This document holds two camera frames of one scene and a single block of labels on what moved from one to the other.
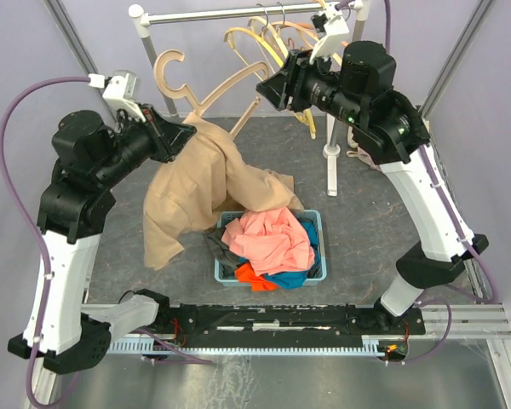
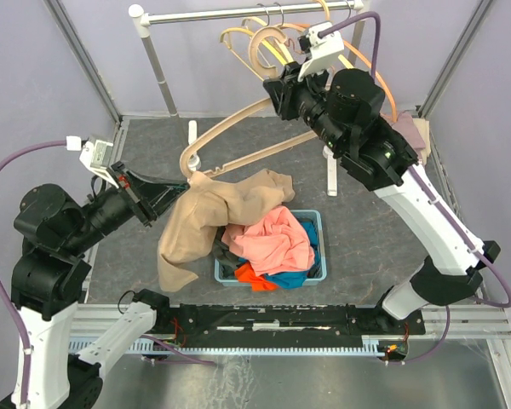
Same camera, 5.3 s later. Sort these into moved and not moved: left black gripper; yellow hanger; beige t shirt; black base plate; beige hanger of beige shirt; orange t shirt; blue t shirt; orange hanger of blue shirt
Moved: beige t shirt; left black gripper; beige hanger of beige shirt; orange hanger of blue shirt; yellow hanger
Not moved: orange t shirt; blue t shirt; black base plate
